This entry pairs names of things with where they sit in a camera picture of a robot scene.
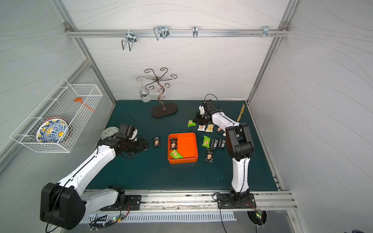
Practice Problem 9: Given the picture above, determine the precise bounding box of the aluminium top rail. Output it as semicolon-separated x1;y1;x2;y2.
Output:
65;27;290;39

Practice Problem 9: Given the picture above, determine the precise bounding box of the orange plastic spoon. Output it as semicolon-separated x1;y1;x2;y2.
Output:
74;98;95;113

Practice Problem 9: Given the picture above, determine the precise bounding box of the metal double hook left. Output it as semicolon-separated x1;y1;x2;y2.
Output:
121;30;137;51

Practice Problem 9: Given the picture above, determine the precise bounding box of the black chocolate bar packet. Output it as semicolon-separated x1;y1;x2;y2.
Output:
209;138;219;150

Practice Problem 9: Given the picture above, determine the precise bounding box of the metal double hook middle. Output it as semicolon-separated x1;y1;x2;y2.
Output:
153;26;170;40

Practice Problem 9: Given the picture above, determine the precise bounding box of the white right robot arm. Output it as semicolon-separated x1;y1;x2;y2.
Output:
194;105;254;198

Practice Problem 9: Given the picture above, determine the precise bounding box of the green cookie packet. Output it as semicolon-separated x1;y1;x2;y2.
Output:
169;150;184;159
202;136;211;148
187;120;196;128

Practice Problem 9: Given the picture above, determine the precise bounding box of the metal double hook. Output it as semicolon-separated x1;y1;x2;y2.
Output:
153;26;170;40
121;30;137;51

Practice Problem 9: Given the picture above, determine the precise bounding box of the yellow cookie packet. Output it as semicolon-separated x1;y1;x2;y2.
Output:
206;124;214;133

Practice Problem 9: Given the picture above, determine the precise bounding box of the green patterned ceramic bowl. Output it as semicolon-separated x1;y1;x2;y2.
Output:
100;126;119;140

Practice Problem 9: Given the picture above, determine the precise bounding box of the white cookie packet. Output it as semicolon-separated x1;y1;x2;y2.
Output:
197;125;206;132

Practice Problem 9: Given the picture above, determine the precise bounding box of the orange plastic storage box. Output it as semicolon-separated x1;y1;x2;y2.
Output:
167;133;199;165

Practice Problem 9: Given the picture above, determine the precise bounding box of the black drycake packet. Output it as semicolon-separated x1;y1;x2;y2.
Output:
153;136;161;148

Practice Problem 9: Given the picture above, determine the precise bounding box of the wooden knife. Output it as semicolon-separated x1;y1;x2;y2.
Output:
237;104;245;122

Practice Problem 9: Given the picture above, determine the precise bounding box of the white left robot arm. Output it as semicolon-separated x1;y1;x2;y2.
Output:
40;136;149;230

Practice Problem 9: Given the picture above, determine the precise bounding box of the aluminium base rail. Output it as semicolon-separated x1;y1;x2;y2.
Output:
84;190;298;212

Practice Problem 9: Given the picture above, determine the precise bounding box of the blue yellow painted plate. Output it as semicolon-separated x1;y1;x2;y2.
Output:
36;117;71;143

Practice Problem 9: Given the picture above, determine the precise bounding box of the white wire basket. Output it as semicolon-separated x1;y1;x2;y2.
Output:
10;79;103;153

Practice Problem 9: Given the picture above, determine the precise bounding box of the brown metal glass stand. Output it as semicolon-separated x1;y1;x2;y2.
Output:
144;68;178;118

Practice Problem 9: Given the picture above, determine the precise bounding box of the black cookie packet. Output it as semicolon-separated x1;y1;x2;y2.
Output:
216;127;224;135
205;149;214;163

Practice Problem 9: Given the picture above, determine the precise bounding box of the metal single hook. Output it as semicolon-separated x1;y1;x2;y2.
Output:
192;26;198;38

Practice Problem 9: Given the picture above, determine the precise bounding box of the metal hook right end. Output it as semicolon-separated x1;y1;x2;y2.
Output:
253;26;278;38

